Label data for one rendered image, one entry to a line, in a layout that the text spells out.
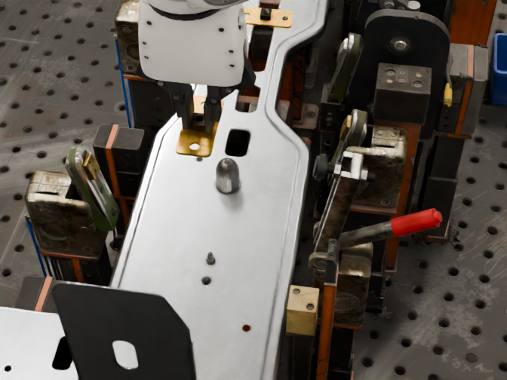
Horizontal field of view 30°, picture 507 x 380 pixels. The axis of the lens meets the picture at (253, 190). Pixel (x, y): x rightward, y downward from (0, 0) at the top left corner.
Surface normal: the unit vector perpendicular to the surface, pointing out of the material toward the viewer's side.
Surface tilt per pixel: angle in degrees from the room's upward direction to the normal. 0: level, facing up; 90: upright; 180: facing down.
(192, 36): 91
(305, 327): 90
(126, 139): 0
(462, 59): 0
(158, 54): 92
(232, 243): 0
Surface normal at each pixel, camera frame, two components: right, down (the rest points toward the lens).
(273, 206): -0.01, -0.63
